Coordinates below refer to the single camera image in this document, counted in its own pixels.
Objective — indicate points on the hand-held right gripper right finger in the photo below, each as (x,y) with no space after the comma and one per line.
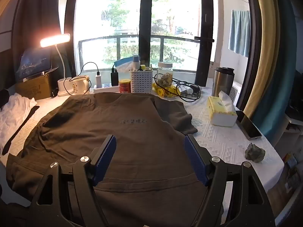
(196,163)

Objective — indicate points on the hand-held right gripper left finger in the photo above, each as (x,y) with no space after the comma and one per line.
(106,160)

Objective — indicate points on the brown t-shirt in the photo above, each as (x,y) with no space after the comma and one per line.
(142,123)

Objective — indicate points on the yellow tissue pack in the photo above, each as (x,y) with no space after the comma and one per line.
(220,112)

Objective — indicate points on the grey-green crumpled lump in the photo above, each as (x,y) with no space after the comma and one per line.
(255,153)

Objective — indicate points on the black smartphone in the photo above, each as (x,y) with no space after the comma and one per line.
(249,126)

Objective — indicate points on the white power strip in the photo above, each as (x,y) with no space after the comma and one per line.
(106,89)

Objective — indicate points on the white power adapter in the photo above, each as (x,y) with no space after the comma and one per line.
(185,89)

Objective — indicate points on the red can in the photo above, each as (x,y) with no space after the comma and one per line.
(125,86)

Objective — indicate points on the yellow packets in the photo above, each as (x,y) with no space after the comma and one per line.
(165,91)

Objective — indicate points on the white grilled appliance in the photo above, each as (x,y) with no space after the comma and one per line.
(235,92)

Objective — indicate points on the white charger plug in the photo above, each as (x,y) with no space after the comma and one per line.
(98,79)

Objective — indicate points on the black charger plug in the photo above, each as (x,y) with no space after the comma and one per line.
(114,78)

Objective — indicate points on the steel tumbler with black lid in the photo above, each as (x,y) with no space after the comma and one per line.
(222,82)

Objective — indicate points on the white plastic basket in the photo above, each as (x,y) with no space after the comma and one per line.
(141,82)

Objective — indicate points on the glass jar with white lid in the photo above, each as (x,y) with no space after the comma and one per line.
(165,74)

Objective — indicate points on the blue and white packet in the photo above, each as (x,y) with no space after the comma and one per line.
(123,63)

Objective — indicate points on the white garment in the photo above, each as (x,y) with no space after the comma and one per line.
(14,115)

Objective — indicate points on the cardboard box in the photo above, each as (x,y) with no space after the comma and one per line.
(33,87)

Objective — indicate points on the blue bottle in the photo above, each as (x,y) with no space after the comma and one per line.
(136,61)

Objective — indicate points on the tablet screen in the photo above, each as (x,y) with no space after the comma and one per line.
(35,62)

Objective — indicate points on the balcony railing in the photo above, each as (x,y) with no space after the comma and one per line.
(125,37)

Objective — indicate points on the white desk lamp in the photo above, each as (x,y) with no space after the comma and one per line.
(55,39)

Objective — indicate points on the yellow curtain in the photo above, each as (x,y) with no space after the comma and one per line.
(268,52)

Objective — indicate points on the teal curtain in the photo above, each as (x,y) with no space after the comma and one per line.
(286,63)

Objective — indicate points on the teal hanging towel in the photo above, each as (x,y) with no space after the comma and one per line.
(239,33)

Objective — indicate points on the dark curtain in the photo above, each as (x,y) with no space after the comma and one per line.
(35,16)

